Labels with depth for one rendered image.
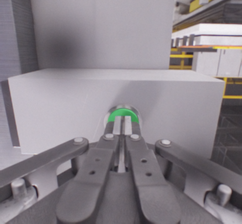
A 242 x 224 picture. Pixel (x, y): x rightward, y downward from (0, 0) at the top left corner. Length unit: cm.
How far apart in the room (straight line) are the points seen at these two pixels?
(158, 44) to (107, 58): 7
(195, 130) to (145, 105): 5
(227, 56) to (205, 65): 80
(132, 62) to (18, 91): 14
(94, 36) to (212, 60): 713
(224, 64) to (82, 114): 742
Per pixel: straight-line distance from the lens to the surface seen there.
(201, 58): 716
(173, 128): 18
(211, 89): 17
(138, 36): 24
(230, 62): 764
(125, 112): 15
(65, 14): 26
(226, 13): 275
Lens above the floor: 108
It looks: 17 degrees up
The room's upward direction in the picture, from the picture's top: 179 degrees counter-clockwise
